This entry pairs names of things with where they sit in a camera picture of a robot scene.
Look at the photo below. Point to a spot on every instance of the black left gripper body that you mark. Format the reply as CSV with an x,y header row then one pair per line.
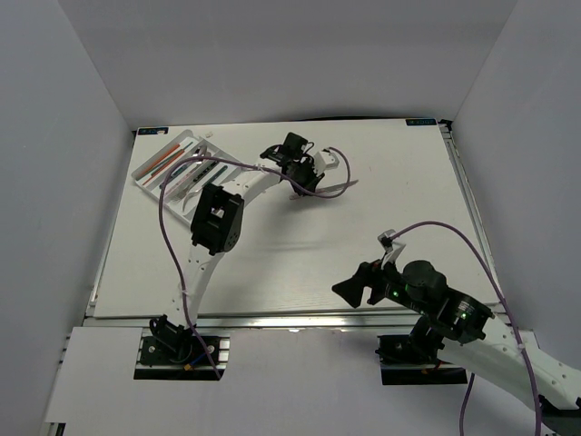
x,y
305,173

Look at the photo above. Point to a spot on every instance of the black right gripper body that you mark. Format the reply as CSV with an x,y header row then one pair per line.
x,y
388,284

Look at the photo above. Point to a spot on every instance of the pink handled knife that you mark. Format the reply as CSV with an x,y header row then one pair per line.
x,y
335,187

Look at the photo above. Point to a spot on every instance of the green handled fork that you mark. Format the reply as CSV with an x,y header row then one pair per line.
x,y
212,175

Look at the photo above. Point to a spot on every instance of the dark handled fork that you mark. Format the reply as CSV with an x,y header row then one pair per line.
x,y
191,173

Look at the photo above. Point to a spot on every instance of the dark handled knife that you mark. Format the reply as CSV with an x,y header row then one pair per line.
x,y
189,197

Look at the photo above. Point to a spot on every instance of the red chopstick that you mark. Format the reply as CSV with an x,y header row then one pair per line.
x,y
151,165

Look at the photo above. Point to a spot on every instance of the orange chopstick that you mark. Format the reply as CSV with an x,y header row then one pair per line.
x,y
154,177

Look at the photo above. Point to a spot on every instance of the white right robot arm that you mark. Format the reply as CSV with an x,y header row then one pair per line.
x,y
504,359

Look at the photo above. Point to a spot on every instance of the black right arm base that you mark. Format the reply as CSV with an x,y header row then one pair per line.
x,y
400,365

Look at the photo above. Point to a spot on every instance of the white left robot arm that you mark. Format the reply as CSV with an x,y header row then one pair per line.
x,y
217,219

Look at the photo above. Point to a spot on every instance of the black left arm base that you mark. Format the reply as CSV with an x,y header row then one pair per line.
x,y
170,353

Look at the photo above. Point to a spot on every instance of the white compartment tray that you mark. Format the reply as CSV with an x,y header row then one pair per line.
x,y
179,170

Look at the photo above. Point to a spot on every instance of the blue label sticker right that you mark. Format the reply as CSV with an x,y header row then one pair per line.
x,y
421,122

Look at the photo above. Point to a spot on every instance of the blue label sticker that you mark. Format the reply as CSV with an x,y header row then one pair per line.
x,y
421,122
152,130

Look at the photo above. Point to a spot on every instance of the blue label sticker left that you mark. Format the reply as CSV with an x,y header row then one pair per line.
x,y
152,130

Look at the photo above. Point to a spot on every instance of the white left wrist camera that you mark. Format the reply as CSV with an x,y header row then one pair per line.
x,y
323,161

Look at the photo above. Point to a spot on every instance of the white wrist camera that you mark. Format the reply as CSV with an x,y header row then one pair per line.
x,y
391,246
323,161

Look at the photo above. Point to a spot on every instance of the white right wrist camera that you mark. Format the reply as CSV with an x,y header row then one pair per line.
x,y
391,246

